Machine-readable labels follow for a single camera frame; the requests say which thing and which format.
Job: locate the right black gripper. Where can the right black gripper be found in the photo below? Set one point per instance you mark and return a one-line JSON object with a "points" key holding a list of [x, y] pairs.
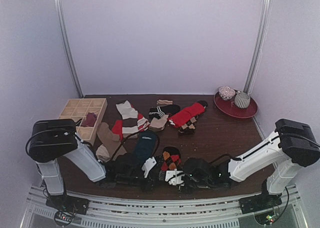
{"points": [[180, 185]]}

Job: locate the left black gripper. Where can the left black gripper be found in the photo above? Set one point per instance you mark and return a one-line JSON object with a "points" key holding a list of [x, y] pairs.
{"points": [[151, 182]]}

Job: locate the argyle black red orange sock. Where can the argyle black red orange sock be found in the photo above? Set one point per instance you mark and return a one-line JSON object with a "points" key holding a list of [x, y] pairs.
{"points": [[169, 160]]}

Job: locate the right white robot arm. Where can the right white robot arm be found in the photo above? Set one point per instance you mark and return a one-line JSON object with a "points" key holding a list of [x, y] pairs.
{"points": [[292, 145]]}

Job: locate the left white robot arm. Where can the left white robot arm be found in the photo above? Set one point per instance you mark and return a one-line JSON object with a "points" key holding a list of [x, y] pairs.
{"points": [[52, 139]]}

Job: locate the light beige sock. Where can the light beige sock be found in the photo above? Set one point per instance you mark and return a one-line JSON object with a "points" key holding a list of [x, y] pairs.
{"points": [[102, 154]]}

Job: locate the tan brown sock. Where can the tan brown sock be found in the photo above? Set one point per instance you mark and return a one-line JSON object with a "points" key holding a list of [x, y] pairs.
{"points": [[108, 139]]}

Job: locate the dark teal sock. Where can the dark teal sock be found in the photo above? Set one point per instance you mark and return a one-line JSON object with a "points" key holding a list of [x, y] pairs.
{"points": [[145, 145]]}

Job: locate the argyle brown sock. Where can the argyle brown sock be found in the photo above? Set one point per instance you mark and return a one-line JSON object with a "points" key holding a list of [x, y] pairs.
{"points": [[189, 127]]}

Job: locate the red white brown striped sock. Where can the red white brown striped sock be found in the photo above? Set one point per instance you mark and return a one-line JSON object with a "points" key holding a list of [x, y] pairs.
{"points": [[142, 124]]}

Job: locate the beige brown striped sock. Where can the beige brown striped sock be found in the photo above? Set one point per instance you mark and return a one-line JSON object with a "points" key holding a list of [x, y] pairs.
{"points": [[129, 118]]}

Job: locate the maroon sock in box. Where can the maroon sock in box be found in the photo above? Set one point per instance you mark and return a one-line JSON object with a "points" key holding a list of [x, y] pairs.
{"points": [[89, 120]]}

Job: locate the black white striped sock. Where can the black white striped sock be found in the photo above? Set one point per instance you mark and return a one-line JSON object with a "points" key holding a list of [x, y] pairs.
{"points": [[160, 111]]}

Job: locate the red round tray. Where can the red round tray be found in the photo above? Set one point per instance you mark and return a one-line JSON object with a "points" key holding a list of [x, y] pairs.
{"points": [[229, 108]]}

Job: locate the wooden compartment box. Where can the wooden compartment box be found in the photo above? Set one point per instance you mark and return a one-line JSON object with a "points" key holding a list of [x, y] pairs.
{"points": [[77, 109]]}

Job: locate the white patterned bowl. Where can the white patterned bowl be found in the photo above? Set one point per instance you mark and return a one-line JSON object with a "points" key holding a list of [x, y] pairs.
{"points": [[226, 92]]}

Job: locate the striped grey cup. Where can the striped grey cup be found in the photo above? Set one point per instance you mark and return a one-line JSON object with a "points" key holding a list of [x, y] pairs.
{"points": [[242, 100]]}

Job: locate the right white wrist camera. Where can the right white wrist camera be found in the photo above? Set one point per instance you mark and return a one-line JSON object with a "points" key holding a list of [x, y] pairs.
{"points": [[175, 177]]}

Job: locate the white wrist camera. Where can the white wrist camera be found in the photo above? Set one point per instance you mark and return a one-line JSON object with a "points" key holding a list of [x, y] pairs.
{"points": [[175, 177], [148, 165]]}

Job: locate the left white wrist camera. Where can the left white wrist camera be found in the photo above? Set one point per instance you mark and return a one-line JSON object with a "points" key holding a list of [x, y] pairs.
{"points": [[148, 165]]}

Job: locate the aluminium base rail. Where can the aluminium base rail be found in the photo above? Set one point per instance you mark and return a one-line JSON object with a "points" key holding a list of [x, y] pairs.
{"points": [[120, 212]]}

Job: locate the right aluminium corner post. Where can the right aluminium corner post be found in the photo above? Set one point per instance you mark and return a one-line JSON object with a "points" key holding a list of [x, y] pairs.
{"points": [[257, 52]]}

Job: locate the aluminium corner post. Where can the aluminium corner post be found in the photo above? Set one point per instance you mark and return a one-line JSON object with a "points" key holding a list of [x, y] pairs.
{"points": [[257, 52], [67, 47]]}

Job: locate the left aluminium corner post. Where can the left aluminium corner post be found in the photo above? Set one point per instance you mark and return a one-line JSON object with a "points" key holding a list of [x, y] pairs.
{"points": [[67, 47]]}

